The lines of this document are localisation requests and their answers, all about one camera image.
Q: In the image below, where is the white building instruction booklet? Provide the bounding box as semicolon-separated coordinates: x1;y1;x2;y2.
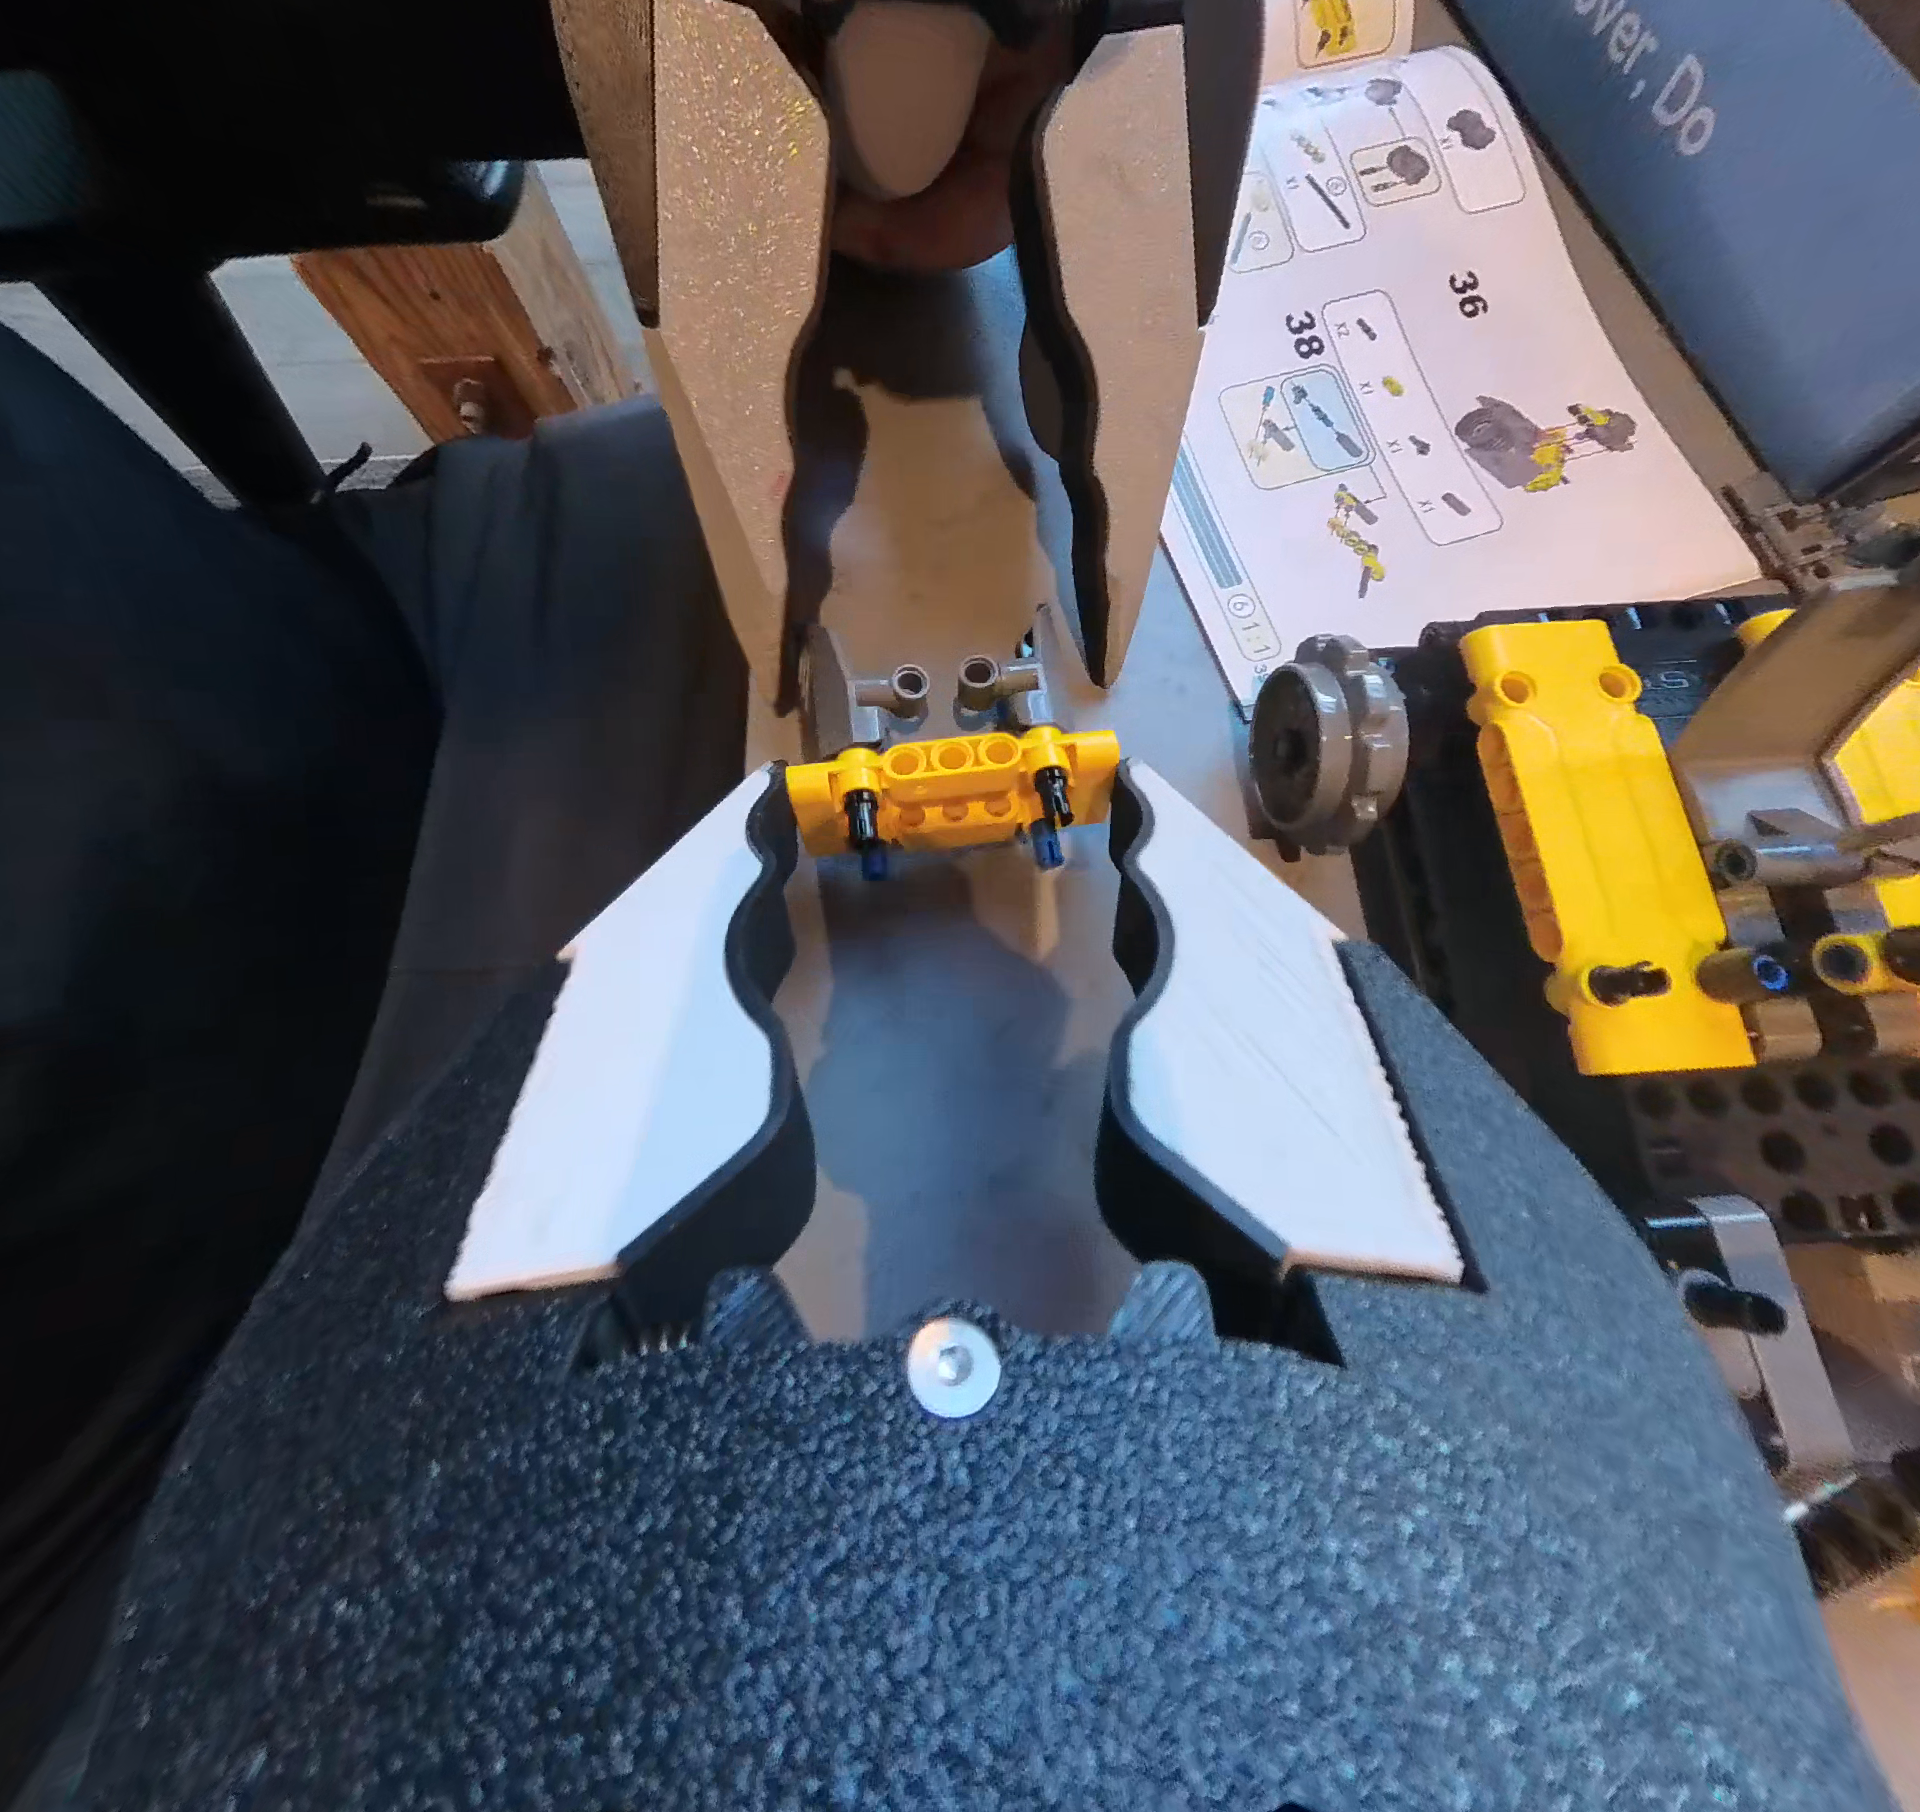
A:
1162;0;1770;716

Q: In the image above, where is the wooden crate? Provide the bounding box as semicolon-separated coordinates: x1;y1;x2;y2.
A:
292;199;648;448

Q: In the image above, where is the blue cardboard box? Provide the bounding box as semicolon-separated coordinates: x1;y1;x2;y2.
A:
1402;0;1920;510

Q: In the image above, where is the yellow brick panel with pins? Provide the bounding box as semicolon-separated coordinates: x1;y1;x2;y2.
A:
784;728;1125;876

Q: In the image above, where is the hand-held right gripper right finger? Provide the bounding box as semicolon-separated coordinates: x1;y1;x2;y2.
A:
1096;759;1469;1311

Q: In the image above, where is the yellow black brick vehicle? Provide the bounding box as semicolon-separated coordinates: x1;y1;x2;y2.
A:
1247;550;1920;1589

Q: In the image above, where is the grey desk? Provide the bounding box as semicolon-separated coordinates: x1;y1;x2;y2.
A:
744;0;1920;1812

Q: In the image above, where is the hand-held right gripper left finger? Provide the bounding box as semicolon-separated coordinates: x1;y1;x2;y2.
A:
444;762;824;1326

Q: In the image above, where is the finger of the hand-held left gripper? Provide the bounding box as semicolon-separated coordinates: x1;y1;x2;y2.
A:
646;0;873;716
1012;22;1215;690

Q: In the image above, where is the person's left hand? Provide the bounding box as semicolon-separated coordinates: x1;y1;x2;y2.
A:
832;146;1037;269

